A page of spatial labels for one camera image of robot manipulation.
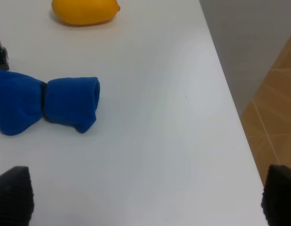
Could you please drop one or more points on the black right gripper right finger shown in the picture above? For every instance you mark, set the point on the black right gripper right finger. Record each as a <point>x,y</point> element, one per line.
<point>276,197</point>

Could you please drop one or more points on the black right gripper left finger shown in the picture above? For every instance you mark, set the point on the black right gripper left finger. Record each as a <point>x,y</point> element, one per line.
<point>16,197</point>

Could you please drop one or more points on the blue rolled cloth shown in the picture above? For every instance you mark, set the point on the blue rolled cloth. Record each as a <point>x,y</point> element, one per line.
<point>24,100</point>

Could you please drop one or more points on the brown cardboard box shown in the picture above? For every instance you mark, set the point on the brown cardboard box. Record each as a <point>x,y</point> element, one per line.
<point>3,58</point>

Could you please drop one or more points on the yellow mango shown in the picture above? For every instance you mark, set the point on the yellow mango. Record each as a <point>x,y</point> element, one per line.
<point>85,12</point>

